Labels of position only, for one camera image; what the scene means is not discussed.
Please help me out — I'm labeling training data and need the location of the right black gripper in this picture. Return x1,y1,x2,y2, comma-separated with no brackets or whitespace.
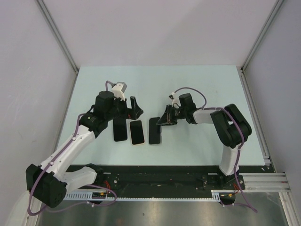
157,105,187,126

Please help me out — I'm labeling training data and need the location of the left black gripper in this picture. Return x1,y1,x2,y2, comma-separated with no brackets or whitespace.
105,95,143,121

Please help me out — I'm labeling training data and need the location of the beige phone case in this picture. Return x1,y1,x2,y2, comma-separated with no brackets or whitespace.
128,119,145,146

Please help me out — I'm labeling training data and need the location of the clear magsafe phone case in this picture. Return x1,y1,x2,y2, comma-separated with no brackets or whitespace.
148,117,163,146

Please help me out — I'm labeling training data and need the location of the black silicone phone case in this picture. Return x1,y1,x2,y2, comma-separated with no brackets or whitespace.
112,118,128,143

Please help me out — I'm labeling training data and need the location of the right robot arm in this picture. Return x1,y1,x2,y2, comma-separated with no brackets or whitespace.
157,93,252,190

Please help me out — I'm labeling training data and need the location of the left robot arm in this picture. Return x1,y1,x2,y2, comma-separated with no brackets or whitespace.
25,91,143,208

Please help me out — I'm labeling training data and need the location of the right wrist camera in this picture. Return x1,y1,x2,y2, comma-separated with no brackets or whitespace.
168,92,181,108

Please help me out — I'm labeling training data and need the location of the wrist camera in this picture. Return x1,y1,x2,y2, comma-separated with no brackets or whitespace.
168,92,181,108
111,82,127,101

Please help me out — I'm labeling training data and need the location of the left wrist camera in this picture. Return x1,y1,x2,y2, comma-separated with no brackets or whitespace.
111,82,127,101

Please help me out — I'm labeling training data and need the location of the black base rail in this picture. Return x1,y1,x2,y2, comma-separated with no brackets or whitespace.
94,165,245,198

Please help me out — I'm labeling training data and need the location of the white slotted cable duct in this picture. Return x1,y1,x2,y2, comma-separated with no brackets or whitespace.
63,190,234,202

